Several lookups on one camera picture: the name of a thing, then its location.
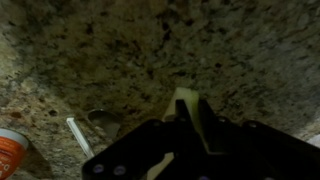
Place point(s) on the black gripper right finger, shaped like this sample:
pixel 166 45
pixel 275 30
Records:
pixel 216 133

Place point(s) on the yellow green kitchen sponge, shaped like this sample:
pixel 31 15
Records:
pixel 186 96

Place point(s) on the thin white stick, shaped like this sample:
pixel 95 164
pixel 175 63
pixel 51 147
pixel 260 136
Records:
pixel 80 136

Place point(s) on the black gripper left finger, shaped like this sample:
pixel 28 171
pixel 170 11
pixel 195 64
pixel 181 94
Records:
pixel 186 130

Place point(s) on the small orange bottle white cap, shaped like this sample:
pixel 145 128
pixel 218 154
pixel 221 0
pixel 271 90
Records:
pixel 10 151

